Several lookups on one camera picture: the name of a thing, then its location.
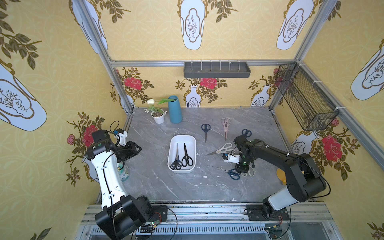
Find teal cylindrical vase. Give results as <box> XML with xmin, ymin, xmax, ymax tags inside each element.
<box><xmin>168</xmin><ymin>96</ymin><xmax>183</xmax><ymax>124</ymax></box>

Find dark teal scissors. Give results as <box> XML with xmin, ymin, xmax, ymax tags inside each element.
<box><xmin>201</xmin><ymin>124</ymin><xmax>211</xmax><ymax>143</ymax></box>
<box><xmin>242</xmin><ymin>129</ymin><xmax>252</xmax><ymax>138</ymax></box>

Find black wire mesh basket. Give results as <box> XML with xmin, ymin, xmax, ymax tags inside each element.
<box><xmin>275</xmin><ymin>63</ymin><xmax>339</xmax><ymax>131</ymax></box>

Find yellow watering can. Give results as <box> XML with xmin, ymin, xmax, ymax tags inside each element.
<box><xmin>277</xmin><ymin>168</ymin><xmax>287</xmax><ymax>186</ymax></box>

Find dark teal scissors back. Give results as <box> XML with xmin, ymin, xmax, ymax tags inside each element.
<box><xmin>201</xmin><ymin>124</ymin><xmax>211</xmax><ymax>143</ymax></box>

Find white handled scissors front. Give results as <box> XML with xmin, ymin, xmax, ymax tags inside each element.
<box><xmin>241</xmin><ymin>167</ymin><xmax>255</xmax><ymax>177</ymax></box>

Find pink scissors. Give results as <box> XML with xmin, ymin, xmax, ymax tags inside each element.
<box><xmin>221</xmin><ymin>118</ymin><xmax>231</xmax><ymax>140</ymax></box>

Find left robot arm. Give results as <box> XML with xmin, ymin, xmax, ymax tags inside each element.
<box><xmin>85</xmin><ymin>130</ymin><xmax>154</xmax><ymax>240</ymax></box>

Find black scissors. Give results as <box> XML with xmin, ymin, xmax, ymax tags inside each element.
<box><xmin>182</xmin><ymin>144</ymin><xmax>194</xmax><ymax>167</ymax></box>

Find blue grey handled scissors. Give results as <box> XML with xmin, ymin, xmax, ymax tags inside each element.
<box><xmin>170</xmin><ymin>144</ymin><xmax>182</xmax><ymax>171</ymax></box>

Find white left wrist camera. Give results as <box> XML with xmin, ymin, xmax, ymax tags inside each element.
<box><xmin>114</xmin><ymin>129</ymin><xmax>128</xmax><ymax>146</ymax></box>

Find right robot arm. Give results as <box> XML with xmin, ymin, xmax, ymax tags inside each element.
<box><xmin>234</xmin><ymin>136</ymin><xmax>328</xmax><ymax>215</ymax></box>

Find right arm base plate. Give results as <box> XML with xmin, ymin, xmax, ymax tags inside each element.
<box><xmin>243</xmin><ymin>204</ymin><xmax>291</xmax><ymax>222</ymax></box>

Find white artificial tulip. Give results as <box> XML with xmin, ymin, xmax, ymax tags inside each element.
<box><xmin>147</xmin><ymin>99</ymin><xmax>176</xmax><ymax>105</ymax></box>

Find tape roll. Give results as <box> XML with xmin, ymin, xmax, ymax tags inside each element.
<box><xmin>118</xmin><ymin>162</ymin><xmax>129</xmax><ymax>182</ymax></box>

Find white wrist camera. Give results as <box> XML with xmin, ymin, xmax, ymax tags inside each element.
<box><xmin>114</xmin><ymin>129</ymin><xmax>128</xmax><ymax>146</ymax></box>
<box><xmin>223</xmin><ymin>153</ymin><xmax>240</xmax><ymax>164</ymax></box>

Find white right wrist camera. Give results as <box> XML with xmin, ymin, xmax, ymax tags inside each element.
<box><xmin>223</xmin><ymin>153</ymin><xmax>240</xmax><ymax>164</ymax></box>

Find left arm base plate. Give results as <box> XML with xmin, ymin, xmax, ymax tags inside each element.
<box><xmin>149</xmin><ymin>205</ymin><xmax>168</xmax><ymax>223</ymax></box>

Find grey wall shelf rack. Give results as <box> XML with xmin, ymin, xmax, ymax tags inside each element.
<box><xmin>183</xmin><ymin>61</ymin><xmax>251</xmax><ymax>79</ymax></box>

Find cream white kitchen scissors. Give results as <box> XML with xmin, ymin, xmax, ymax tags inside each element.
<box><xmin>207</xmin><ymin>143</ymin><xmax>234</xmax><ymax>156</ymax></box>

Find white plastic storage box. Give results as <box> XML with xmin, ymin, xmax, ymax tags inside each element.
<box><xmin>168</xmin><ymin>135</ymin><xmax>197</xmax><ymax>174</ymax></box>

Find small teal scissors front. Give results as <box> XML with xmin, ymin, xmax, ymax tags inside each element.
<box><xmin>215</xmin><ymin>167</ymin><xmax>241</xmax><ymax>181</ymax></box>

